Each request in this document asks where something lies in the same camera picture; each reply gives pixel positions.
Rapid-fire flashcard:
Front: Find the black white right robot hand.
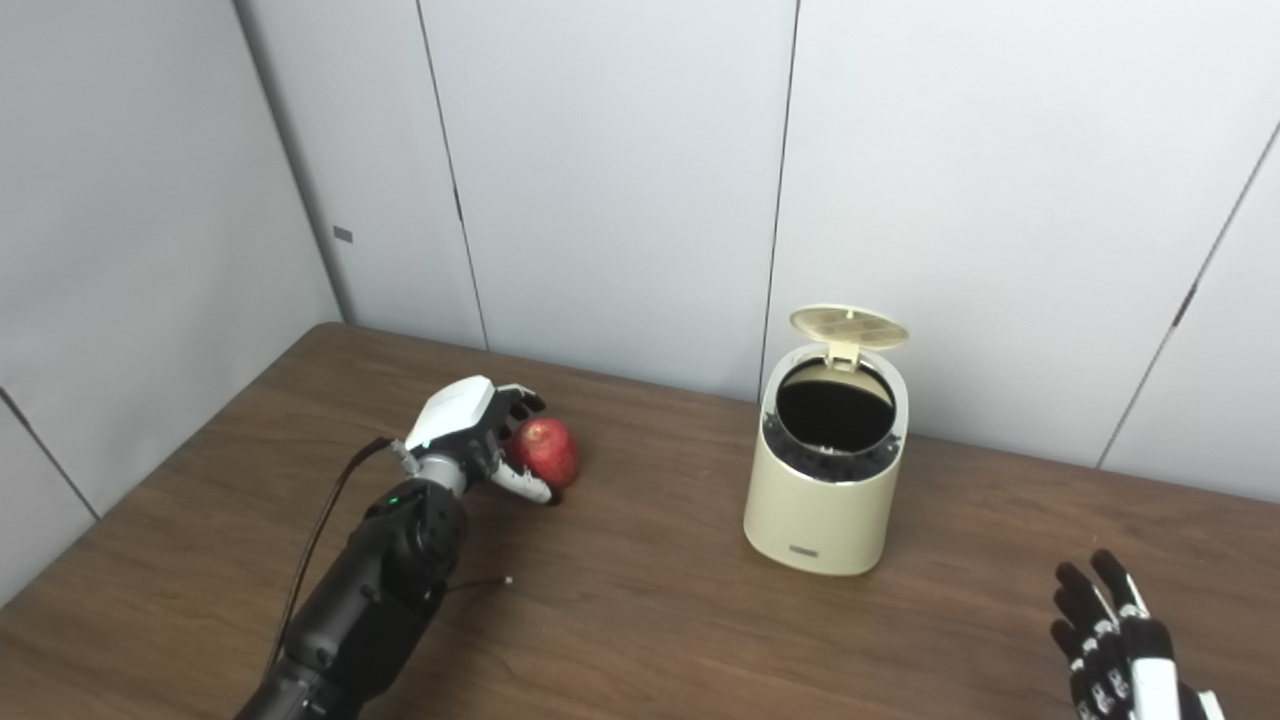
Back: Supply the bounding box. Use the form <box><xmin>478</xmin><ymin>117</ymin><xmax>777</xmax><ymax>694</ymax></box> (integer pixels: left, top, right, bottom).
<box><xmin>1050</xmin><ymin>549</ymin><xmax>1226</xmax><ymax>720</ymax></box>

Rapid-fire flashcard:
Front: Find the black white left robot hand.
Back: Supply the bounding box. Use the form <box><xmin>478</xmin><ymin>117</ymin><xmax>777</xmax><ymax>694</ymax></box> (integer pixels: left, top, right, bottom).
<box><xmin>405</xmin><ymin>375</ymin><xmax>561</xmax><ymax>506</ymax></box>

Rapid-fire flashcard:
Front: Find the red apple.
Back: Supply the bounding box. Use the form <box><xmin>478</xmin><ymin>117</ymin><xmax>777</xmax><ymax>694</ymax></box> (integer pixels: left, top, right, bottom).
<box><xmin>505</xmin><ymin>418</ymin><xmax>579</xmax><ymax>491</ymax></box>

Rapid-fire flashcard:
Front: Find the round cream bin lid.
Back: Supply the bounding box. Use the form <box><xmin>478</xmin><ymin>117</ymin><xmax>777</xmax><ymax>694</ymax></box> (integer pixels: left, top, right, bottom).
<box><xmin>789</xmin><ymin>305</ymin><xmax>910</xmax><ymax>373</ymax></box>

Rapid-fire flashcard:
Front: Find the cream-colored bin body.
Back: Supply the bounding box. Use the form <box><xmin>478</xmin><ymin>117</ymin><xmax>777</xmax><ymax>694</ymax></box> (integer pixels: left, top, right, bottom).
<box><xmin>743</xmin><ymin>343</ymin><xmax>911</xmax><ymax>577</ymax></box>

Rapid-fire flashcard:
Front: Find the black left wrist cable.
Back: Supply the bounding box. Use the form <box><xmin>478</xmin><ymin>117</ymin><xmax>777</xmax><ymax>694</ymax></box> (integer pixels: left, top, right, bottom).
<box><xmin>265</xmin><ymin>436</ymin><xmax>413</xmax><ymax>691</ymax></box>

